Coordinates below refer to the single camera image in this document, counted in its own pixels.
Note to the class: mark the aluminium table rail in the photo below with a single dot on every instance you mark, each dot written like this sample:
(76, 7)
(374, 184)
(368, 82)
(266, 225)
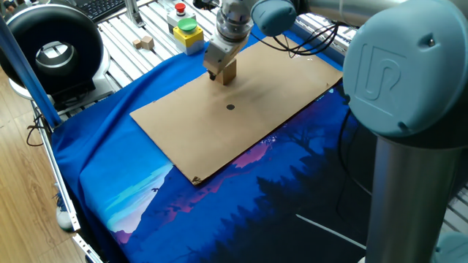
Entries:
(329, 51)

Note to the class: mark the tiny wooden cube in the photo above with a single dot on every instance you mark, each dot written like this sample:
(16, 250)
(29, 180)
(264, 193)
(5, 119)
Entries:
(137, 44)

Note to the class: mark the small wooden cube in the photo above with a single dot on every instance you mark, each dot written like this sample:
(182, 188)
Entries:
(147, 42)

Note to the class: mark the blue pole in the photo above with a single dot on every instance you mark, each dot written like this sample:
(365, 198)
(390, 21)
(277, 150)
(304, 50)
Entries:
(29, 73)

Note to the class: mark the silver side rail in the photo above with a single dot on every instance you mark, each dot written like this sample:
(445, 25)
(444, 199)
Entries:
(55, 160)

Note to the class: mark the white sneaker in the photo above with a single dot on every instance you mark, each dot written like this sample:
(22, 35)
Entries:
(64, 219)

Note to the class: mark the yellow box green button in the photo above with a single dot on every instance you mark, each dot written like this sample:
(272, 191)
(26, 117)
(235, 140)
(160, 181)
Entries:
(188, 36)

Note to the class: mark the brown cardboard sheet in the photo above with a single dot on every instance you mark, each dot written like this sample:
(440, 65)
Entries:
(237, 128)

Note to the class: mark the blue forest print cloth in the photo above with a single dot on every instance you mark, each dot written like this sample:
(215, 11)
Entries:
(128, 164)

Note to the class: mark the aluminium post with foot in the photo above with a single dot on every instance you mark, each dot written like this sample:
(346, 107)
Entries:
(133, 12)

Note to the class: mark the white zip tie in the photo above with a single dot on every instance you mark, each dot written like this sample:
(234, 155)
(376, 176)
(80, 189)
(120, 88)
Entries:
(329, 231)

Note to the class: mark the silver Schunk gripper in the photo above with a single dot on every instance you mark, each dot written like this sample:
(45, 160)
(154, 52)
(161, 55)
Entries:
(219, 55)

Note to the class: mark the large wooden cube block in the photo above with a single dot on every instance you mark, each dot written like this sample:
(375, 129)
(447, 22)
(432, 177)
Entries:
(228, 75)

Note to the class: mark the black keyboard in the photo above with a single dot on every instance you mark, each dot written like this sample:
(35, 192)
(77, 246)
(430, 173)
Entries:
(102, 9)

